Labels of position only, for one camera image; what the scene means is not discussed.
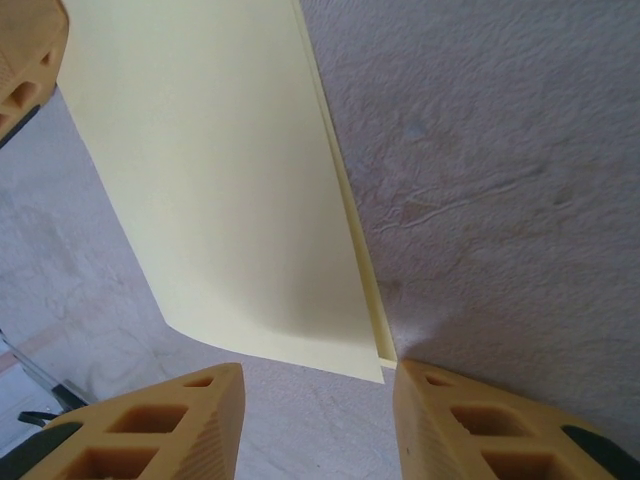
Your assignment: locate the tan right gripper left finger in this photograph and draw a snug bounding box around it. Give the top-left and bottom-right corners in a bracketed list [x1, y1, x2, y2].
[19, 363, 247, 480]

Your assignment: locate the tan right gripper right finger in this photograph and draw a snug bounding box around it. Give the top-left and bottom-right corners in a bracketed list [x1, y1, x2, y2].
[392, 358, 640, 480]

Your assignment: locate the yellow paper sheet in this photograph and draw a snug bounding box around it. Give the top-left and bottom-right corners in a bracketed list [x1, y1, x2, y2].
[58, 0, 399, 385]

